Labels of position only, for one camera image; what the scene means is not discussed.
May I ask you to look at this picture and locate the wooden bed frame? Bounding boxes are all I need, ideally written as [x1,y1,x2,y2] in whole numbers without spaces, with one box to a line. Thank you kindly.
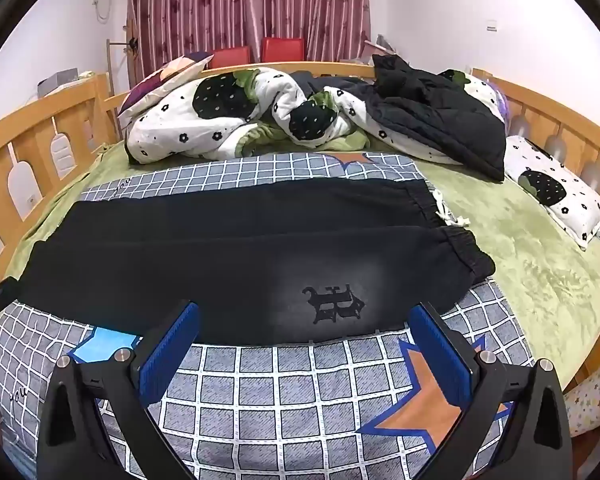
[0,60,600,396]

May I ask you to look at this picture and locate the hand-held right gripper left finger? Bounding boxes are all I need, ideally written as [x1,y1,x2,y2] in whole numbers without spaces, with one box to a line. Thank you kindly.
[36,300,201,480]

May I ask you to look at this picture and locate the black pants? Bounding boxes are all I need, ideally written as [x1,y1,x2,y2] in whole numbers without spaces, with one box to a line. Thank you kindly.
[17,177,496,348]

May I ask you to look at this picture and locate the white strawberry-print pillow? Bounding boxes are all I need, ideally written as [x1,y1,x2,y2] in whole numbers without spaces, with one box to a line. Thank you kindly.
[504,135,600,251]

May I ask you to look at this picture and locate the colourful geometric-print pillow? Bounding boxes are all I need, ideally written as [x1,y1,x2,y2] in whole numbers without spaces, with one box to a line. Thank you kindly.
[117,51,215,116]

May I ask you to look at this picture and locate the red chair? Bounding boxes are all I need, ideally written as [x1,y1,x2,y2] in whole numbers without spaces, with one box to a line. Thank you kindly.
[260,36,305,63]
[207,46,251,68]

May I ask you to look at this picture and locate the grey storage box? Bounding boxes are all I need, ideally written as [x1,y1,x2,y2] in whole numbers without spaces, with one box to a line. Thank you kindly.
[36,67,81,98]

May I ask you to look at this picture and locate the white strawberry-print quilt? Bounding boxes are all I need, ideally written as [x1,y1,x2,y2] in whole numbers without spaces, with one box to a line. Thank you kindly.
[125,66,506,171]

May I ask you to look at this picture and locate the wooden coat rack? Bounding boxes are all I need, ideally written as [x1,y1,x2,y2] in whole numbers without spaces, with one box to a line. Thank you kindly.
[105,20,141,96]

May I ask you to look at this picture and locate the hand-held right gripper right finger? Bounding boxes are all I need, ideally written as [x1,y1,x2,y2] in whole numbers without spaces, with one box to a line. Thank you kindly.
[409,302,573,480]

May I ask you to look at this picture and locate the maroon striped floral curtain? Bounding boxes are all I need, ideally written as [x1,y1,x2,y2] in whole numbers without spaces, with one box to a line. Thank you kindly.
[127,0,372,81]

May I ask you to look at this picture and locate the grey checked star-print blanket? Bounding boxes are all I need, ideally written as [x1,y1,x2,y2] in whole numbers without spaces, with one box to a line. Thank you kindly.
[0,152,538,480]

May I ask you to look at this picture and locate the white star-print cloth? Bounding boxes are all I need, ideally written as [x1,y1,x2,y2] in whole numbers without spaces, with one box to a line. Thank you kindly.
[564,362,600,438]

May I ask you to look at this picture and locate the black padded jacket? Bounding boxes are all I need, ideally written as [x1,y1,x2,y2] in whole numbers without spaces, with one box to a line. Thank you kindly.
[300,54,506,182]

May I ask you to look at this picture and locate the green plush bed sheet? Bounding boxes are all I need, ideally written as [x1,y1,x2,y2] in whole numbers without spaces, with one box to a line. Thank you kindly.
[5,135,600,401]

